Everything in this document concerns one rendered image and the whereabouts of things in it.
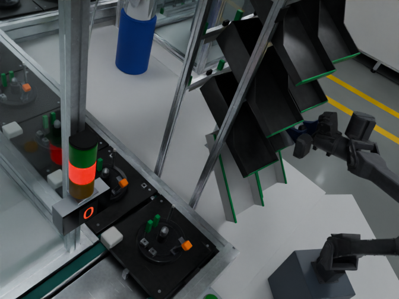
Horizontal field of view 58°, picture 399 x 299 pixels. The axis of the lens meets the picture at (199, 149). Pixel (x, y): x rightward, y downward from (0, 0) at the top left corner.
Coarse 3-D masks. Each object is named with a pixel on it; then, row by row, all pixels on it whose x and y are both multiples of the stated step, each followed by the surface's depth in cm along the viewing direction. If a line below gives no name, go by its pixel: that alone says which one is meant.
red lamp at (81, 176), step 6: (72, 168) 67; (78, 168) 67; (84, 168) 67; (90, 168) 68; (72, 174) 68; (78, 174) 68; (84, 174) 68; (90, 174) 69; (72, 180) 70; (78, 180) 69; (84, 180) 69; (90, 180) 70
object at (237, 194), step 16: (208, 144) 107; (224, 160) 112; (224, 176) 106; (240, 176) 116; (256, 176) 114; (224, 192) 109; (240, 192) 116; (256, 192) 117; (224, 208) 111; (240, 208) 116
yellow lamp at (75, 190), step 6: (72, 186) 71; (78, 186) 70; (84, 186) 71; (90, 186) 72; (72, 192) 72; (78, 192) 72; (84, 192) 72; (90, 192) 74; (78, 198) 73; (84, 198) 74
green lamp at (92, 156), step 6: (72, 150) 63; (78, 150) 63; (90, 150) 64; (96, 150) 66; (72, 156) 65; (78, 156) 64; (84, 156) 64; (90, 156) 65; (96, 156) 68; (72, 162) 66; (78, 162) 65; (84, 162) 65; (90, 162) 66
